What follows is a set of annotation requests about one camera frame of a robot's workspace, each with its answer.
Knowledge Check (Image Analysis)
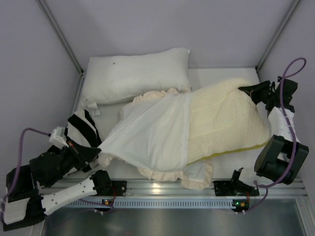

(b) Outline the corner aluminium post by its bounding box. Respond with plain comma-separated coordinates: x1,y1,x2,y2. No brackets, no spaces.
36,0,84,75
255,0,302,74

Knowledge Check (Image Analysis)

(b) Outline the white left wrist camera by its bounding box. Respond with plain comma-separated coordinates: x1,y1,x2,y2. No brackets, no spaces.
49,126,68,149

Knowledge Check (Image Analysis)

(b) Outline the cream yellow-edged pillow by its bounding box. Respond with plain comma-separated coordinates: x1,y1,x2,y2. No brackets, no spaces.
187,78,270,164

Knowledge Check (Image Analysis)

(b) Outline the white plain pillow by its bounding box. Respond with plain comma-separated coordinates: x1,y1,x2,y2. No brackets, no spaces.
81,48,191,106

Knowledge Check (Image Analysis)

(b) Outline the left corner aluminium post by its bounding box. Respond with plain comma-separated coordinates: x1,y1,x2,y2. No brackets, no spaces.
36,0,84,75

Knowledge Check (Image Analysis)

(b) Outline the grey plush cream-frilled pillowcase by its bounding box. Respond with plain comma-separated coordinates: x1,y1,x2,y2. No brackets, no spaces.
98,88,213,190

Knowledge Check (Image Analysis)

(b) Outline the right corner aluminium post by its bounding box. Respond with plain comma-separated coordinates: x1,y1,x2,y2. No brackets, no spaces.
255,0,302,74

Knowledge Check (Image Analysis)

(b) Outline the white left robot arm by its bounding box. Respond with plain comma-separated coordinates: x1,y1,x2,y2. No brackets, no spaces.
0,142,112,231

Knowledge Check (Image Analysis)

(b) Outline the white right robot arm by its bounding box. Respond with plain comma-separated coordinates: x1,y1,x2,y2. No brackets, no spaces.
214,77,309,197

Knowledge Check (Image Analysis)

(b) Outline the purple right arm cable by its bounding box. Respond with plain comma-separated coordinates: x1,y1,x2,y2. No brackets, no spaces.
211,58,308,214

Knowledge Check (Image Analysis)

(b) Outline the black white striped cloth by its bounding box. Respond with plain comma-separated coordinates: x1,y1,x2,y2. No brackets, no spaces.
65,109,102,148

